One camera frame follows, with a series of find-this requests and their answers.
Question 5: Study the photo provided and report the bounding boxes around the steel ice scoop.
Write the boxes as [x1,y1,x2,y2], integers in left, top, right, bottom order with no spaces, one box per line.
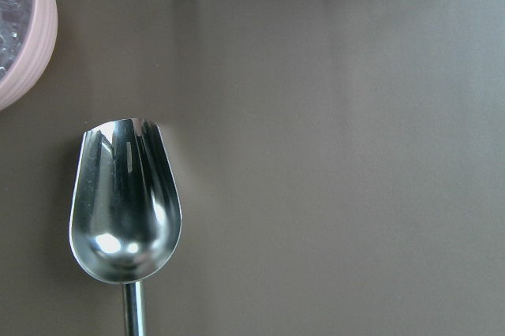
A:
[69,118,182,335]

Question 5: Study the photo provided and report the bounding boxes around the pink bowl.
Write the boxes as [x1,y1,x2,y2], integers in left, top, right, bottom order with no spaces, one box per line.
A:
[1,0,58,110]

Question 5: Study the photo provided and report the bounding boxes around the clear ice cubes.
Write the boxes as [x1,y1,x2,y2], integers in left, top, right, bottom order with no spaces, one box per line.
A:
[1,0,32,78]

